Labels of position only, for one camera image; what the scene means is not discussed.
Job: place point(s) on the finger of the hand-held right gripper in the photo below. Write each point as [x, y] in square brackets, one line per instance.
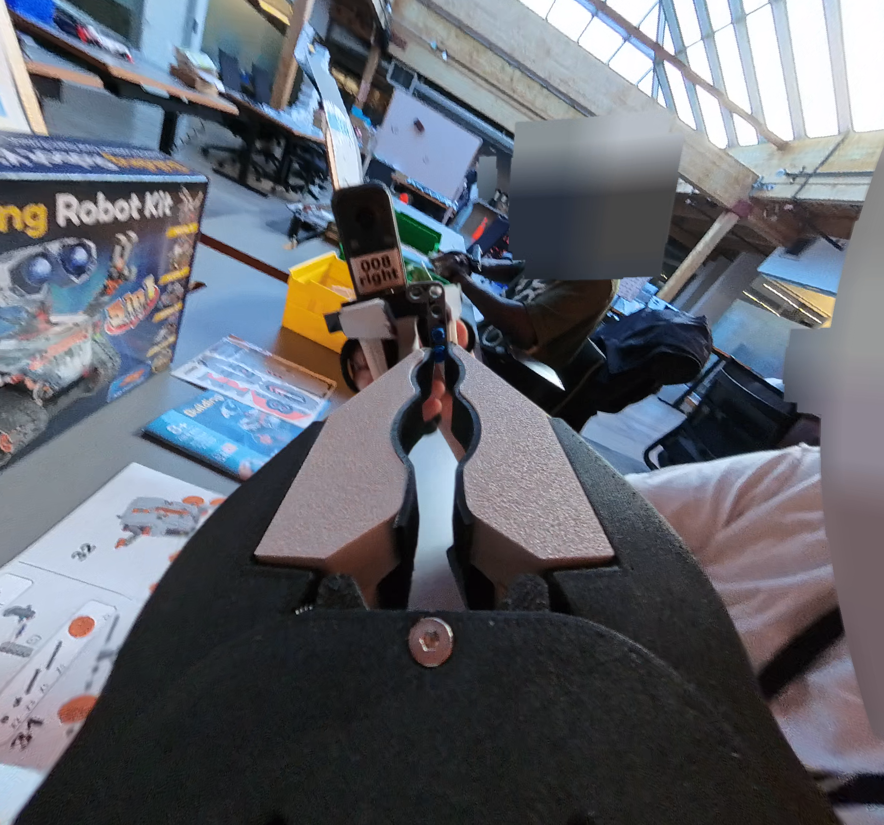
[366, 319]
[451, 303]

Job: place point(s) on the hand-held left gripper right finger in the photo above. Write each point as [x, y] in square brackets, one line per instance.
[532, 486]

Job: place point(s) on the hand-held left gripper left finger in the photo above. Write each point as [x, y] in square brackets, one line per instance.
[331, 493]

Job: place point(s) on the toy beam assembly blue pins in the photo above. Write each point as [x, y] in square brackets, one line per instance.
[422, 297]

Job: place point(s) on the wooden background desk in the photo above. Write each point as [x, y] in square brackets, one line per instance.
[172, 89]

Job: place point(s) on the person's right hand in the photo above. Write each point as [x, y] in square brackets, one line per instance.
[434, 404]

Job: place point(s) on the yellow bin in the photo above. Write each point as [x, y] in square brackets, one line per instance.
[314, 307]

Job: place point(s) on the green bin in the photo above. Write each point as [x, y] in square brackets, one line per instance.
[418, 231]

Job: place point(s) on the standing sign board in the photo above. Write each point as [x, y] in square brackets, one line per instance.
[338, 127]

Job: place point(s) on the whiteboard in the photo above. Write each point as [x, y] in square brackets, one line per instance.
[428, 141]

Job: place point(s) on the printed leaflet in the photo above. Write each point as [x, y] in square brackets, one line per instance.
[262, 376]

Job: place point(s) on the dark jacket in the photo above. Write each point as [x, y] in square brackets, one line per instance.
[656, 348]

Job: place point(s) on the person's white shirt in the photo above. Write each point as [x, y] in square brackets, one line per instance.
[725, 528]

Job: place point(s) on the black office chair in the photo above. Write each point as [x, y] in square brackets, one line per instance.
[725, 404]

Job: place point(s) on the open instruction manual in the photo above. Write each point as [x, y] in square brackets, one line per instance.
[83, 562]

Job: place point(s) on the robot kit box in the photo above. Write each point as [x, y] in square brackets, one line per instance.
[90, 286]

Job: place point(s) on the instruction poster board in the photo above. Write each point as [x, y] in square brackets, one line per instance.
[14, 100]

